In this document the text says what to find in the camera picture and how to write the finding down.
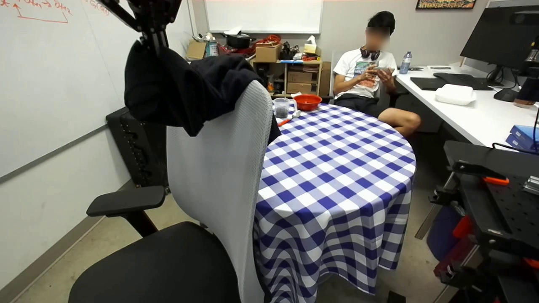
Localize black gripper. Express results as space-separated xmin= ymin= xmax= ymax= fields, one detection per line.
xmin=127 ymin=0 xmax=186 ymax=55

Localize black t-shirt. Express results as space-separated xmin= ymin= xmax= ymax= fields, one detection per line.
xmin=123 ymin=38 xmax=283 ymax=144

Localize grey office chair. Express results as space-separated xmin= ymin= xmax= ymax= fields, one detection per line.
xmin=68 ymin=79 xmax=275 ymax=303

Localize seated person in white shirt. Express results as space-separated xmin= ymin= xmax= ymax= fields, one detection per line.
xmin=331 ymin=10 xmax=423 ymax=139

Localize small cardboard box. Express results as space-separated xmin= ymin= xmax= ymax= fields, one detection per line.
xmin=186 ymin=38 xmax=209 ymax=60

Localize black cooking pot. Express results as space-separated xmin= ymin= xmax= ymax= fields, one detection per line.
xmin=224 ymin=30 xmax=253 ymax=50

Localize small blank whiteboard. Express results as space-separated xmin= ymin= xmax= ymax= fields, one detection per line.
xmin=204 ymin=0 xmax=326 ymax=35

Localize large cardboard box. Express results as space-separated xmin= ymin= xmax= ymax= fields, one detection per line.
xmin=255 ymin=42 xmax=283 ymax=64

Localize black suitcase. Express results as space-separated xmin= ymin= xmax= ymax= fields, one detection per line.
xmin=107 ymin=106 xmax=169 ymax=188

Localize wooden shelf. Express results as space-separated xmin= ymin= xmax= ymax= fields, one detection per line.
xmin=251 ymin=55 xmax=326 ymax=97

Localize white jug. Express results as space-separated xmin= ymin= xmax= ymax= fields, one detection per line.
xmin=302 ymin=33 xmax=320 ymax=57

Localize red bowl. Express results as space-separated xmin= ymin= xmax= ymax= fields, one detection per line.
xmin=294 ymin=92 xmax=324 ymax=112

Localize blue white checkered tablecloth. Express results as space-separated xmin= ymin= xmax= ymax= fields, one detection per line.
xmin=253 ymin=102 xmax=418 ymax=303

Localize clear water bottle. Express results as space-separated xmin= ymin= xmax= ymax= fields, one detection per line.
xmin=400 ymin=50 xmax=415 ymax=75

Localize black notebook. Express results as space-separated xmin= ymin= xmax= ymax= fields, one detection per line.
xmin=410 ymin=75 xmax=448 ymax=92

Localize framed picture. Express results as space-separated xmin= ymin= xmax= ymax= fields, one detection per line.
xmin=415 ymin=0 xmax=479 ymax=11

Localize white plastic pack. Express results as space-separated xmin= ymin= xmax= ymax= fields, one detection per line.
xmin=433 ymin=82 xmax=479 ymax=107

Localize black keyboard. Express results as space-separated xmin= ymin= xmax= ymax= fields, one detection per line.
xmin=433 ymin=70 xmax=494 ymax=91

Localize black computer monitor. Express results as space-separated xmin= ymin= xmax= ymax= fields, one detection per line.
xmin=460 ymin=3 xmax=539 ymax=72

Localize blue box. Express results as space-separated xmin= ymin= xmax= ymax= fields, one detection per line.
xmin=506 ymin=123 xmax=539 ymax=155

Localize black robot cart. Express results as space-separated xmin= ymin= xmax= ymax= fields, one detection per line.
xmin=427 ymin=139 xmax=539 ymax=303

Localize wall whiteboard with writing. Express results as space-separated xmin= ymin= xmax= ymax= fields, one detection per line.
xmin=0 ymin=0 xmax=192 ymax=183

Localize orange clamp handle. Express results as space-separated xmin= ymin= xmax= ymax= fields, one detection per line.
xmin=482 ymin=175 xmax=512 ymax=188

